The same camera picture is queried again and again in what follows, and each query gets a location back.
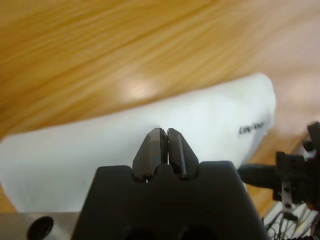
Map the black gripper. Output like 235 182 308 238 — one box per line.
236 121 320 221

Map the white t-shirt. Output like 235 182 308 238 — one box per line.
0 72 278 215

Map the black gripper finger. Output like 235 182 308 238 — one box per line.
166 127 200 180
131 127 168 183

